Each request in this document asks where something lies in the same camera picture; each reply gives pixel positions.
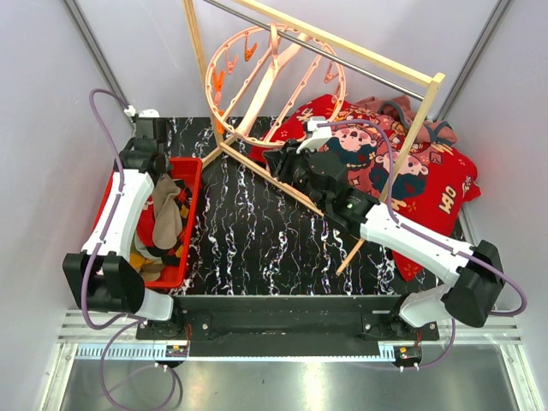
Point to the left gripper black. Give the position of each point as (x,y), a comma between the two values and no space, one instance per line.
(133,143)

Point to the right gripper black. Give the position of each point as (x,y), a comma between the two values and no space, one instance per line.
(281,162)

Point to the pink round clip hanger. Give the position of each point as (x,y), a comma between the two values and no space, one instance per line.
(270,65)

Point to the beige sock maroon striped cuff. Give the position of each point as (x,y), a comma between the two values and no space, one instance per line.
(167,223)

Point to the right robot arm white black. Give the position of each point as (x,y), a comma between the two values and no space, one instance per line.
(470,275)

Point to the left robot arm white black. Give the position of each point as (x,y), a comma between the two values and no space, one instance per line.
(100,276)

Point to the orange clip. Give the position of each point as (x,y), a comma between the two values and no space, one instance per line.
(218,78)

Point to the red plastic bin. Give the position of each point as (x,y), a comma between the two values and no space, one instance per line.
(159,249)

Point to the red cat pattern sock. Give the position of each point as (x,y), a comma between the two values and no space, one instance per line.
(146,223)

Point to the black argyle sock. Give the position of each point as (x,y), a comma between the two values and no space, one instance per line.
(183,200)

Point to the pink grey garment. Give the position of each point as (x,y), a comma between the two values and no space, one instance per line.
(399,109)

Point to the olive green striped sock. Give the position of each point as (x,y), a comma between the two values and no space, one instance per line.
(148,269)

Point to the metal rack rod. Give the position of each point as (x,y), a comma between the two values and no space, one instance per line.
(332,57)

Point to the red cartoon patterned blanket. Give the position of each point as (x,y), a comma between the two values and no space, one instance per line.
(428,185)

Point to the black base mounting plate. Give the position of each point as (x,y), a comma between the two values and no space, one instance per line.
(209,317)

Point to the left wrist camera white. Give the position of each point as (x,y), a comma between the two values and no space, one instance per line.
(134,114)

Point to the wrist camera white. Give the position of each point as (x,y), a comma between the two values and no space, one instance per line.
(317,133)
(134,114)

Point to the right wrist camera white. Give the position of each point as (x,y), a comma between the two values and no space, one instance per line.
(317,133)

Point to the wooden clothes rack frame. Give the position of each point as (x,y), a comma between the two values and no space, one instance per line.
(224,139)

